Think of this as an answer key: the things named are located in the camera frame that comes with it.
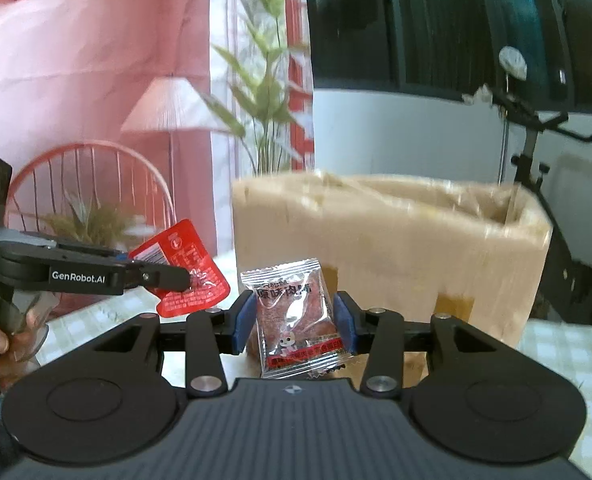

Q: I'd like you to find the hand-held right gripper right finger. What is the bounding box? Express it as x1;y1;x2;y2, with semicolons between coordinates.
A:
332;290;499;396

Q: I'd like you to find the black exercise bike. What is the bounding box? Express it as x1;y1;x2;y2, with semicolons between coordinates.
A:
463;82;592;326

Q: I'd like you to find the dark window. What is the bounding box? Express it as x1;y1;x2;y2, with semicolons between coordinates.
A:
303;0;592;116

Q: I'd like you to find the printed wall poster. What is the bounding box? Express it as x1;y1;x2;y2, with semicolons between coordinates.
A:
0;0;317;321

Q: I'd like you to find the clear dried meat packet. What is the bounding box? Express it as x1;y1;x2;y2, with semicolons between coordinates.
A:
240;258;349;380

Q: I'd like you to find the checked tablecloth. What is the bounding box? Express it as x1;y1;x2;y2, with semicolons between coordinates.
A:
30;290;592;480

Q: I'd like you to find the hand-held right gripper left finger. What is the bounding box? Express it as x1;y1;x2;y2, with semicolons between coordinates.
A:
90;290;257;396

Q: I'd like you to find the red translucent packet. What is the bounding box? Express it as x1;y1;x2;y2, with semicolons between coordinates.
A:
128;218;231;318

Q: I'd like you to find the pale cloth on handlebar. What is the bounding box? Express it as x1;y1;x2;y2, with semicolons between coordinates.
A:
463;85;497;107

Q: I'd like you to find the metal pole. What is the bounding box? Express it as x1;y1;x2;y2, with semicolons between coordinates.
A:
498;77;512;183

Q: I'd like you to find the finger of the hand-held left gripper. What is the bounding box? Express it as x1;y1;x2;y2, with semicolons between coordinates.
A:
123;259;194;295
20;231;136;264

